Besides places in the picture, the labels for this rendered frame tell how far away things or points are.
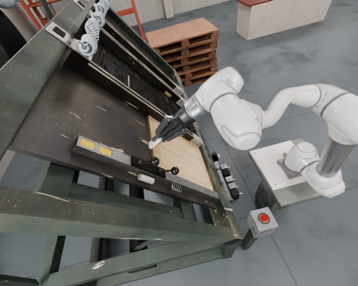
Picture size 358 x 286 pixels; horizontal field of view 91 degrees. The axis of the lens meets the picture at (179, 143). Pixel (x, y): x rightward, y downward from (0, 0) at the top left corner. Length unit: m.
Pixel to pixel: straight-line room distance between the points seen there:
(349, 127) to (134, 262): 1.34
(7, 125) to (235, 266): 1.99
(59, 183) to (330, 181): 1.36
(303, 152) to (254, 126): 0.97
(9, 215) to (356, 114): 1.08
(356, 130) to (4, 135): 1.08
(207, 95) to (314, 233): 2.00
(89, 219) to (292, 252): 1.97
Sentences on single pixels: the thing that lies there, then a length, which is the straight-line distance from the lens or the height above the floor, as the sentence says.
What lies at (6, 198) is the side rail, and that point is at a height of 1.80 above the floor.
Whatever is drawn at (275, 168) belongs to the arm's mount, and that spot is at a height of 0.76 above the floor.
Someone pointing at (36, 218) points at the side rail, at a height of 1.74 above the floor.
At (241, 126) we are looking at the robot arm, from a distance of 0.50.
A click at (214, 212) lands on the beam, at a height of 0.86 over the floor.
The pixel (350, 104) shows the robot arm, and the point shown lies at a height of 1.58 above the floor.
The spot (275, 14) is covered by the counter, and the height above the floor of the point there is 0.44.
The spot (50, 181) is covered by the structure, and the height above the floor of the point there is 1.68.
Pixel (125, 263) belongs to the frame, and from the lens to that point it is 1.43.
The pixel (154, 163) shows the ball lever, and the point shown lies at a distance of 0.69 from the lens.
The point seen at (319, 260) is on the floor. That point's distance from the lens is 2.31.
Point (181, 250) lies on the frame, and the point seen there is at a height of 0.79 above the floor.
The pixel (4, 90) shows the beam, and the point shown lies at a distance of 0.65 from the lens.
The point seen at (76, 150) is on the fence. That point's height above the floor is 1.68.
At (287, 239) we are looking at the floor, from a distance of 2.26.
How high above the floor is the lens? 2.10
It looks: 49 degrees down
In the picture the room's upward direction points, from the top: 14 degrees counter-clockwise
